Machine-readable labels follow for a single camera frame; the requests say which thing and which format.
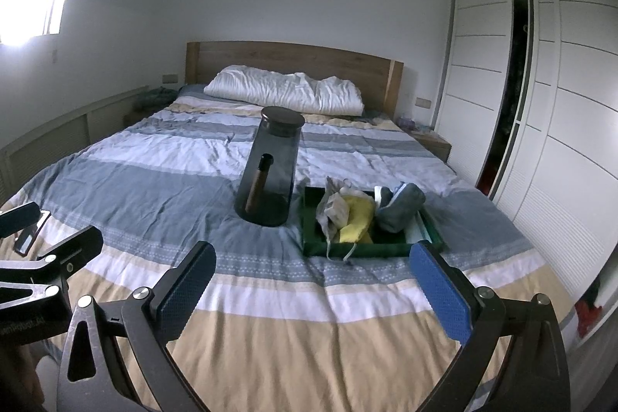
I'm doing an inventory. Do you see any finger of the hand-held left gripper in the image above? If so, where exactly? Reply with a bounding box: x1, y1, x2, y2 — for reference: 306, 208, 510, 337
0, 201, 40, 239
0, 225, 104, 293

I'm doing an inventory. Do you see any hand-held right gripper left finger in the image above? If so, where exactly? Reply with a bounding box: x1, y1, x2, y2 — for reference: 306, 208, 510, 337
57, 241, 217, 412

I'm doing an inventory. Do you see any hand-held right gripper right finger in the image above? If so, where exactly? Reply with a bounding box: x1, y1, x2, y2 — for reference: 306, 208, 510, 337
409, 241, 571, 412

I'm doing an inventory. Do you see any clear pack of masks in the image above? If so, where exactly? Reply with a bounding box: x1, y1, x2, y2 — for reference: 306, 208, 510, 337
404, 212, 438, 246

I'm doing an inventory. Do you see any green tray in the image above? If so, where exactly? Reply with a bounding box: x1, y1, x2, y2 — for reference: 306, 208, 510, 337
302, 186, 447, 257

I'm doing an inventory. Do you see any grey blue towel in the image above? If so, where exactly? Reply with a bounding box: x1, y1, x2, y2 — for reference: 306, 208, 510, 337
374, 183, 426, 234

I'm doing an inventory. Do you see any yellow towel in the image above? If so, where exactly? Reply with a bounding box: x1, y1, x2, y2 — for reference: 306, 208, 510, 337
333, 195, 377, 245

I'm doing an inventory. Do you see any phone with red case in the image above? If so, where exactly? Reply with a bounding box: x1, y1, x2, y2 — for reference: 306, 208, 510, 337
14, 209, 51, 254

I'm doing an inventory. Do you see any bed with striped duvet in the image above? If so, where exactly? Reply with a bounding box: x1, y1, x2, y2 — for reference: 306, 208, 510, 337
0, 84, 577, 412

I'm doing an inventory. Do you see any wooden nightstand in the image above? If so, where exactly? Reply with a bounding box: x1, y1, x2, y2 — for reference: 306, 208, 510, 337
408, 129, 452, 162

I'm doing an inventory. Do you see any red fabric item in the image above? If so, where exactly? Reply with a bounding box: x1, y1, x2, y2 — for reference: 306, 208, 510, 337
574, 277, 604, 340

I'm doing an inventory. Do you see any grey glass pitcher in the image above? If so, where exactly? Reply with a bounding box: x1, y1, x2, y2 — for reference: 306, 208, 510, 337
234, 106, 306, 228

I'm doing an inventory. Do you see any dark cloth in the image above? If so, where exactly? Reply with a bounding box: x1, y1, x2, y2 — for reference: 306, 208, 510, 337
132, 88, 182, 114

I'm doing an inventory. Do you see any white pillow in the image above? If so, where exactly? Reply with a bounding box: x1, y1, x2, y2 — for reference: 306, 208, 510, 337
204, 65, 365, 116

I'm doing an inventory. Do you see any white wardrobe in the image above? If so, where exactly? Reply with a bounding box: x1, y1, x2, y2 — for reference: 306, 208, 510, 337
432, 0, 618, 345

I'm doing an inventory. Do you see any wooden headboard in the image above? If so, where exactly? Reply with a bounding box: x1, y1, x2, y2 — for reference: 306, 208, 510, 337
186, 41, 404, 120

